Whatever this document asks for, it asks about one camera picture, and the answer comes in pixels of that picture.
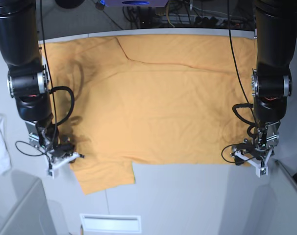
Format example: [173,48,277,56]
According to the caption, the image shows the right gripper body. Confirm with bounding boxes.
[28,119,74,159]

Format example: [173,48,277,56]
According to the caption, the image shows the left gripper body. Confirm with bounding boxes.
[231,121,280,160]

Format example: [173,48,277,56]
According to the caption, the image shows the orange T-shirt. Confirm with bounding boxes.
[46,35,256,194]

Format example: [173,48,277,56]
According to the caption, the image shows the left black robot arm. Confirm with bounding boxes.
[230,0,297,171]

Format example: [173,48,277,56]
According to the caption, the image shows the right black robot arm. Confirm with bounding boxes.
[0,0,84,166]

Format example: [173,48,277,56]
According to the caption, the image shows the grey right partition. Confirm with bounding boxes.
[245,161,297,235]

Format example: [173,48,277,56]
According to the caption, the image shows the grey partition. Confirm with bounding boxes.
[245,161,297,235]
[0,170,57,235]

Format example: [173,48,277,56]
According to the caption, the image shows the white table slot plate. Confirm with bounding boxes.
[79,213,142,234]

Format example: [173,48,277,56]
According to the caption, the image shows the grey left partition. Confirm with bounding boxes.
[0,170,57,235]

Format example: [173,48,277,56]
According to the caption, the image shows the white power strip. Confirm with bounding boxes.
[160,14,245,25]

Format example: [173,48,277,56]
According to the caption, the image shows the blue grey device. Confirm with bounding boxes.
[100,0,168,7]

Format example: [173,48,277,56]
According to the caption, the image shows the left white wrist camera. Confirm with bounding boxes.
[233,148,274,178]

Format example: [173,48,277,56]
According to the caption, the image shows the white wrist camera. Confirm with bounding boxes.
[233,148,274,178]
[46,152,77,178]

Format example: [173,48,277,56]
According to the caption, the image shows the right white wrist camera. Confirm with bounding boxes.
[46,152,77,178]

